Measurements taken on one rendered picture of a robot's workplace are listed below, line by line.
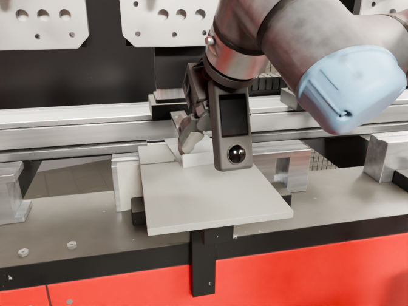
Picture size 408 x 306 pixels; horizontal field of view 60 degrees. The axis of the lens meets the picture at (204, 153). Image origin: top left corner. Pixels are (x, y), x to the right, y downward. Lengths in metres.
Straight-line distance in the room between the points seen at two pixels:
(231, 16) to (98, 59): 0.81
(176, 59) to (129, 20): 0.10
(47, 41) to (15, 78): 0.60
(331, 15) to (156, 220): 0.28
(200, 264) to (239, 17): 0.40
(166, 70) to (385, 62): 0.40
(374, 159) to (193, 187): 0.49
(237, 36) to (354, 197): 0.51
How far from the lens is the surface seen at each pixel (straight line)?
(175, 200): 0.47
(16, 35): 0.60
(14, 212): 0.72
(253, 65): 0.39
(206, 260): 0.60
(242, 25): 0.35
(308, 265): 0.71
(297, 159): 0.73
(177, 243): 0.60
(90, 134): 0.90
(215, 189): 0.49
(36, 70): 1.16
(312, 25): 0.30
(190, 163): 0.55
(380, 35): 0.33
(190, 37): 0.59
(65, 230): 0.67
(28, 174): 1.17
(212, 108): 0.43
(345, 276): 0.78
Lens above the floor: 1.23
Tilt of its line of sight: 23 degrees down
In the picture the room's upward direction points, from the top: straight up
